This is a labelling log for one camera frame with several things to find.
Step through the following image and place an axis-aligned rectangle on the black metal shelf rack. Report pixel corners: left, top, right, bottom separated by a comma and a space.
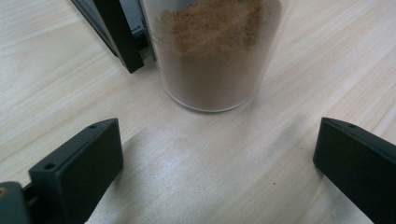
70, 0, 157, 75

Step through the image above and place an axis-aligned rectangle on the glass jar of brown powder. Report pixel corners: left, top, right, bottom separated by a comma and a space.
139, 0, 290, 113

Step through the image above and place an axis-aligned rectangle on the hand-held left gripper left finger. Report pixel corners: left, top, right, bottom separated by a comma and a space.
28, 118, 124, 224

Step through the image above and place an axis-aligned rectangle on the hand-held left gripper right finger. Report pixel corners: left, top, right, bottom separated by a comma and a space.
312, 117, 396, 224

